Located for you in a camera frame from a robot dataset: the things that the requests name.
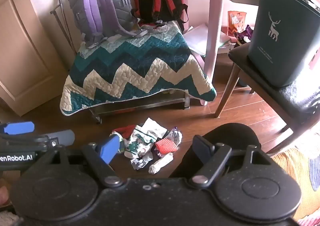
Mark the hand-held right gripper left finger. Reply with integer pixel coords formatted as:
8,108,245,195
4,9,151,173
41,135,123,188

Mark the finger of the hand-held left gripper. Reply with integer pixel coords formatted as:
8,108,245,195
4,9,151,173
32,130,75,151
0,121,35,139

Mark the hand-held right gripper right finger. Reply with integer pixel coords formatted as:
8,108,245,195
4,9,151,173
189,135,272,188

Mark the red white wrapper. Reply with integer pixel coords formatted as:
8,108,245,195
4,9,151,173
112,126,135,139

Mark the purple white wrapper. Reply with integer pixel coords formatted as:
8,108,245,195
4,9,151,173
164,126,183,145

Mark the white green printed wrapper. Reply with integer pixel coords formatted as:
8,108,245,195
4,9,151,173
124,127,157,159

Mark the purple silver wrapper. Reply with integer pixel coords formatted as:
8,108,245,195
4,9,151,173
130,157,148,170

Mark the red foam net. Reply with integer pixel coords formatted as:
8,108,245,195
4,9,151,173
154,137,179,154

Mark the white bag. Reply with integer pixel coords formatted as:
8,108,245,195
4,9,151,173
142,117,167,139

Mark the teal bin with deer print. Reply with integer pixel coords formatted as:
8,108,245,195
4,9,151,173
247,0,320,89

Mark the person's left hand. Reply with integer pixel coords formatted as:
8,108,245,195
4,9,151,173
0,183,12,206

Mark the beige wardrobe door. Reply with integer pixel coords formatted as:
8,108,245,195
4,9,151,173
0,0,75,116

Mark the teal white zigzag quilt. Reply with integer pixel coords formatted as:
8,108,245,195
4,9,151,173
60,20,217,116

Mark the orange printed blanket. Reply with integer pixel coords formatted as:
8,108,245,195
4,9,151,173
271,138,320,221

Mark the black chair with wooden legs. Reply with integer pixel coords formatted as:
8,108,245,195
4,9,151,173
214,41,320,154

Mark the stack of white papers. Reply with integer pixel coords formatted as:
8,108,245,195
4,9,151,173
184,23,232,58

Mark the purple snack bag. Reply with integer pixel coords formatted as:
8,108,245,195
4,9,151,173
235,25,254,43

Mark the orange snack bag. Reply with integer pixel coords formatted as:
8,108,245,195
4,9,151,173
227,11,247,36

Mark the pink desk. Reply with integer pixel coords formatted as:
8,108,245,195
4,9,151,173
180,0,308,107

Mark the purple grey backpack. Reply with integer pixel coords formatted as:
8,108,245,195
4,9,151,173
68,0,150,48

